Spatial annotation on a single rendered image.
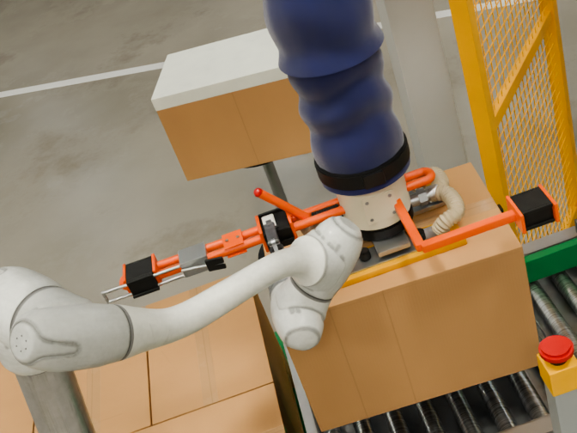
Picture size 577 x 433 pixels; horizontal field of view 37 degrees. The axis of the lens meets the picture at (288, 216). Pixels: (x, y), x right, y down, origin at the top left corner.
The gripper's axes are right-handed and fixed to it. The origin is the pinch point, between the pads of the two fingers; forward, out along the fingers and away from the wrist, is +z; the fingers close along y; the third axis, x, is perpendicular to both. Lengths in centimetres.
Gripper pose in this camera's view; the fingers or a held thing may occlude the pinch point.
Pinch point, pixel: (271, 230)
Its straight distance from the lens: 212.3
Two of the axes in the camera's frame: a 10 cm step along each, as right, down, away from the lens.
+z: -1.7, -5.3, 8.3
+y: 2.9, 7.8, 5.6
